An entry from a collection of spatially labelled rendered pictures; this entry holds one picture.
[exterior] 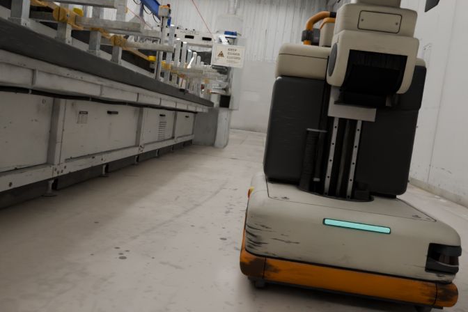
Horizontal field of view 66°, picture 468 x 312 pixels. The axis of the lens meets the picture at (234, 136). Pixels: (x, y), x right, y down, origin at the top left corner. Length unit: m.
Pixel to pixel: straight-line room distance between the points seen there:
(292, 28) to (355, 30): 11.21
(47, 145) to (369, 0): 1.54
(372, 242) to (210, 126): 4.84
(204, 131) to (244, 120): 6.21
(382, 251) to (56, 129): 1.53
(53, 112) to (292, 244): 1.34
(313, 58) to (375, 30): 0.29
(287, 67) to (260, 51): 10.80
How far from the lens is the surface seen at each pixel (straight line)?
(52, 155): 1.98
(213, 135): 5.79
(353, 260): 1.14
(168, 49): 1.94
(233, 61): 5.67
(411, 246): 1.17
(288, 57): 1.38
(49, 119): 1.96
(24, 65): 1.36
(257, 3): 12.56
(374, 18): 1.19
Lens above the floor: 0.51
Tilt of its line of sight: 3 degrees down
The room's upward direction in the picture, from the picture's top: 7 degrees clockwise
